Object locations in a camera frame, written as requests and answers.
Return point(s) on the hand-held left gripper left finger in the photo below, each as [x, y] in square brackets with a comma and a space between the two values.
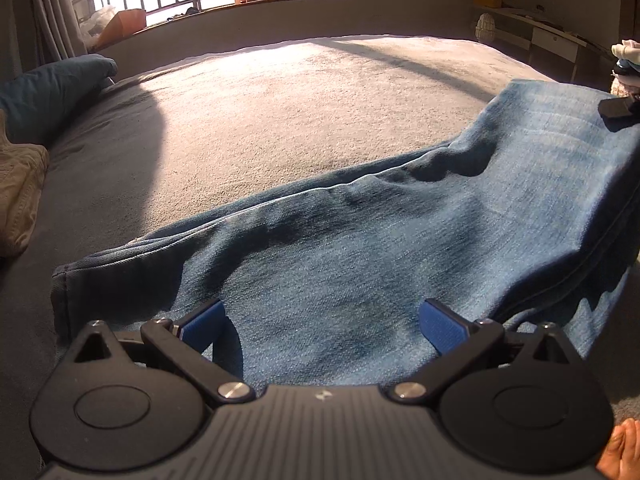
[205, 322]

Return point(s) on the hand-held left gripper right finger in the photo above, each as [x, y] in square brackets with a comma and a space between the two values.
[440, 327]

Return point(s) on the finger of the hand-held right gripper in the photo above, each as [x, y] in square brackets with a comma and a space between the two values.
[620, 107]

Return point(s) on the blue denim jeans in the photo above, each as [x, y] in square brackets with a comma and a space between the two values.
[400, 240]

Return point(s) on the blue folded garment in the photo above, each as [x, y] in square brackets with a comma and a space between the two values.
[625, 70]

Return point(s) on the white desk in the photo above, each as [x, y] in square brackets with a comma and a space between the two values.
[540, 30]

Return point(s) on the white ribbed ornament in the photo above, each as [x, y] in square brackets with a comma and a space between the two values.
[486, 27]

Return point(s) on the grey blanket bed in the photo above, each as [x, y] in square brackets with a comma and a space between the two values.
[275, 125]

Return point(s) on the person's bare foot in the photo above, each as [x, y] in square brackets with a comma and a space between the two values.
[622, 452]

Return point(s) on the beige pants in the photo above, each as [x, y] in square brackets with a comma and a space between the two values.
[17, 190]

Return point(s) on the blue pillow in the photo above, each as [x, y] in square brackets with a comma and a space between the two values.
[50, 95]

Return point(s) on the orange bag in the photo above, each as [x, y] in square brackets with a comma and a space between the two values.
[122, 25]

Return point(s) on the white plastic bag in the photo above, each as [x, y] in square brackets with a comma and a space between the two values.
[97, 20]

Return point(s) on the beige curtain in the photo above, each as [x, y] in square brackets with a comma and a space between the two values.
[50, 10]

